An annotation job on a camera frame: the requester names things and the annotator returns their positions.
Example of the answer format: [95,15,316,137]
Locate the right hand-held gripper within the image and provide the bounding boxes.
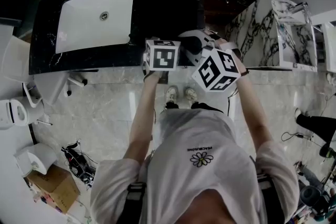
[191,39,243,93]

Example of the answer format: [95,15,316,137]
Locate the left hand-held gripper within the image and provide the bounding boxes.
[142,38,182,84]

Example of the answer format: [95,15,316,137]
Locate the white hair dryer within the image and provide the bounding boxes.
[177,29,219,66]

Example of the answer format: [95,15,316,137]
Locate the person's right forearm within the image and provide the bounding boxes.
[232,54,274,151]

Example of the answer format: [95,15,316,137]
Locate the person's left forearm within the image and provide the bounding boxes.
[122,70,164,166]

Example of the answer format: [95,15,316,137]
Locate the person's right shoe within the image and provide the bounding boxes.
[184,87,200,103]

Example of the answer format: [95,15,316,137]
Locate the person's shoe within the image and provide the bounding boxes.
[164,85,180,104]
[184,87,200,103]

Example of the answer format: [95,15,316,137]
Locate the person's left shoe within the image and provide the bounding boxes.
[164,85,180,104]

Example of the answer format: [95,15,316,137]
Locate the person's black shorts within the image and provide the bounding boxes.
[163,101,224,114]

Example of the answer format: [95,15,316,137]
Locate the white veined marble vanity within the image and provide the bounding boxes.
[225,0,319,72]

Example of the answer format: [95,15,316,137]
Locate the white sink basin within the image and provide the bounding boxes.
[55,0,136,55]

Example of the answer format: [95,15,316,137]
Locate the person's white shirt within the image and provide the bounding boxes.
[89,108,300,224]

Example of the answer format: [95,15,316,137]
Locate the white cabinet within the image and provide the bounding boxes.
[321,22,336,73]

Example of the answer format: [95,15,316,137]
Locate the black marble vanity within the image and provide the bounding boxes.
[28,0,206,76]

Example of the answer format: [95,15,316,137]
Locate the white toilet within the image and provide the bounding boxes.
[0,96,46,131]

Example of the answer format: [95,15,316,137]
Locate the black floor equipment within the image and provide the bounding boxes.
[296,159,336,221]

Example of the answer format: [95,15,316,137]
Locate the white paper roll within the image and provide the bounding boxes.
[14,142,58,177]

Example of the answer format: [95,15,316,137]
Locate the small cardboard box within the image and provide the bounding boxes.
[25,164,81,215]

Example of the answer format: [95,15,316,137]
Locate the floor charger cable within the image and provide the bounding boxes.
[280,130,316,143]

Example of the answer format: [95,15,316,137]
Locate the black cable bundle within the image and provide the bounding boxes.
[61,140,98,187]

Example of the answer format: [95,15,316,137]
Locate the black harness strap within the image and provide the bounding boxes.
[255,172,286,224]
[122,182,147,224]

